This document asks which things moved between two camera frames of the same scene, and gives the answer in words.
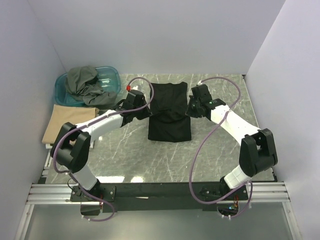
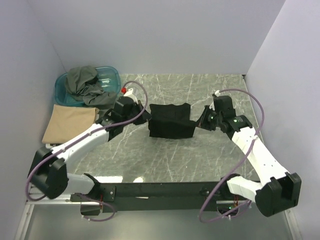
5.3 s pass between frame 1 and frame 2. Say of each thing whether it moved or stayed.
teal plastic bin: stayed
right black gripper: moved
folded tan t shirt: stayed
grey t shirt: stayed
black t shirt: moved
